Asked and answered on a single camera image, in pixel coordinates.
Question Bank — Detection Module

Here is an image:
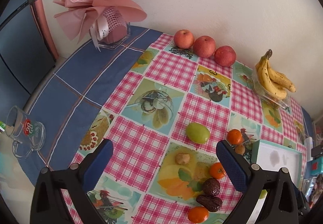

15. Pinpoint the dark dried date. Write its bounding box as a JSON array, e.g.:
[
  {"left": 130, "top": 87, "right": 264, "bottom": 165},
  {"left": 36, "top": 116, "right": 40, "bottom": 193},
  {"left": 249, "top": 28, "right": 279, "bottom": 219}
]
[
  {"left": 202, "top": 178, "right": 220, "bottom": 197},
  {"left": 196, "top": 195, "right": 223, "bottom": 212}
]

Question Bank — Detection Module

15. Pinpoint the brown round fruit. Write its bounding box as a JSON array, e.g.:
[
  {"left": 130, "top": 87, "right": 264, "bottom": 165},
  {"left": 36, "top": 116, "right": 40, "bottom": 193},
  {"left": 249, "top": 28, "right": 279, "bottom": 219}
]
[{"left": 234, "top": 144, "right": 245, "bottom": 155}]

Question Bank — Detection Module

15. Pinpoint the orange tangerine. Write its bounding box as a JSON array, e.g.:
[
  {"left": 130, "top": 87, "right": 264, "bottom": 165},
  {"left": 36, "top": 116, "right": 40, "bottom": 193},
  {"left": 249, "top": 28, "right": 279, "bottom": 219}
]
[
  {"left": 209, "top": 162, "right": 226, "bottom": 180},
  {"left": 187, "top": 206, "right": 209, "bottom": 223},
  {"left": 227, "top": 129, "right": 244, "bottom": 145}
]

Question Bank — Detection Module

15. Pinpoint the small beige nut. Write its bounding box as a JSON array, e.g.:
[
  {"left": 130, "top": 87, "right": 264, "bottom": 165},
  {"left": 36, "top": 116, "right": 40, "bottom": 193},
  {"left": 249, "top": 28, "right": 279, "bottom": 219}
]
[{"left": 175, "top": 153, "right": 191, "bottom": 165}]

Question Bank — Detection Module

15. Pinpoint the teal white tray box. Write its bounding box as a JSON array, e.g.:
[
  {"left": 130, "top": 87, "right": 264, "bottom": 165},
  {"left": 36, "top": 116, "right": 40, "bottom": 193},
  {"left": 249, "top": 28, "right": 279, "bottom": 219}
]
[{"left": 247, "top": 140, "right": 303, "bottom": 223}]

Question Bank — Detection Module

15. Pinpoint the teal toy box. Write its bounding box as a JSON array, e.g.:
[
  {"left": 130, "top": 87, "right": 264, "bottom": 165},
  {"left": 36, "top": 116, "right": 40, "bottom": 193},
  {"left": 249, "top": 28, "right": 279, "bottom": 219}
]
[{"left": 310, "top": 157, "right": 323, "bottom": 176}]

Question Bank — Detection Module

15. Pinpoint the clear glass mug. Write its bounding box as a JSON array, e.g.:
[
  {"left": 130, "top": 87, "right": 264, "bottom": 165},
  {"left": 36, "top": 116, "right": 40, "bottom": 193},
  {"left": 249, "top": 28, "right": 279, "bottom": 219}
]
[{"left": 5, "top": 106, "right": 46, "bottom": 159}]

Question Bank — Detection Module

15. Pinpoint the blue plaid tablecloth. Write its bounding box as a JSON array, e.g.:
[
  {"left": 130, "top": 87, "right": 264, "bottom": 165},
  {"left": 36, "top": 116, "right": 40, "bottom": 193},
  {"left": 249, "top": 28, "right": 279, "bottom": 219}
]
[{"left": 19, "top": 26, "right": 162, "bottom": 185}]

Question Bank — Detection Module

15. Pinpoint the clear plastic container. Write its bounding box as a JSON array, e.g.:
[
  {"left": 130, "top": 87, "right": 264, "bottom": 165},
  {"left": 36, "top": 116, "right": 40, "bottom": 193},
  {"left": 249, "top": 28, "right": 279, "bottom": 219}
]
[{"left": 252, "top": 69, "right": 291, "bottom": 110}]

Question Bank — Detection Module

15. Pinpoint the pink checkered fruit tablecloth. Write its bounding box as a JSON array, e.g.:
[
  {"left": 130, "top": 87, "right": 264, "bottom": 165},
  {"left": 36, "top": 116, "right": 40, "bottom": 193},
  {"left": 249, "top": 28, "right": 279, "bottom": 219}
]
[{"left": 73, "top": 34, "right": 307, "bottom": 223}]

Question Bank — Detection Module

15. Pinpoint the yellow banana bunch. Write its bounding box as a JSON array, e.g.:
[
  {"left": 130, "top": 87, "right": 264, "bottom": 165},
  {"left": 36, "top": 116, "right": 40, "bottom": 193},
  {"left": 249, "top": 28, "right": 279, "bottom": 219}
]
[{"left": 255, "top": 49, "right": 296, "bottom": 100}]

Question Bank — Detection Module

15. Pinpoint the dark blue cabinet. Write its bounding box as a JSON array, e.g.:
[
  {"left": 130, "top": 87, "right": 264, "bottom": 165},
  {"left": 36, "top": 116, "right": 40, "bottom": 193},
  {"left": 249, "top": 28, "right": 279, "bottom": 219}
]
[{"left": 1, "top": 0, "right": 56, "bottom": 118}]

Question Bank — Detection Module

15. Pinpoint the red apple right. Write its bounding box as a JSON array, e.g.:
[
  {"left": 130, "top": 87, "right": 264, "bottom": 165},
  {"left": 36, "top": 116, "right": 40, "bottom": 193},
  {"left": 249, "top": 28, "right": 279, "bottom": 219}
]
[{"left": 214, "top": 45, "right": 237, "bottom": 67}]

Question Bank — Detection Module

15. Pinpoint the red apple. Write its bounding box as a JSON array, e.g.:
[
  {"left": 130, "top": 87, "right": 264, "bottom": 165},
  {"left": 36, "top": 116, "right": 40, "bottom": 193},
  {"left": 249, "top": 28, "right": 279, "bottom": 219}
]
[
  {"left": 174, "top": 30, "right": 194, "bottom": 49},
  {"left": 193, "top": 36, "right": 216, "bottom": 58},
  {"left": 214, "top": 45, "right": 237, "bottom": 67}
]

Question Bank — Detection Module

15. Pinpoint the red apple middle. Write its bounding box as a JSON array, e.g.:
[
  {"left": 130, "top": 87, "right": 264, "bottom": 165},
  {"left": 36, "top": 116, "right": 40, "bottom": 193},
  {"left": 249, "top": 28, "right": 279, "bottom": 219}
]
[{"left": 193, "top": 36, "right": 216, "bottom": 58}]

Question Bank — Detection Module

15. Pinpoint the red apple left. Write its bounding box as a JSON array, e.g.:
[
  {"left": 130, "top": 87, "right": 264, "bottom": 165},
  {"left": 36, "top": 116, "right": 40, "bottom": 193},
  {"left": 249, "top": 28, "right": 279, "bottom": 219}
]
[{"left": 174, "top": 30, "right": 194, "bottom": 49}]

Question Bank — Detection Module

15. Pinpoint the pink flower bouquet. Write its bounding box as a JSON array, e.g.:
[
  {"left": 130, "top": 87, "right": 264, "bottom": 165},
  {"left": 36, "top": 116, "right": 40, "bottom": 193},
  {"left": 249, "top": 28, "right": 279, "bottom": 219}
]
[{"left": 53, "top": 0, "right": 147, "bottom": 50}]

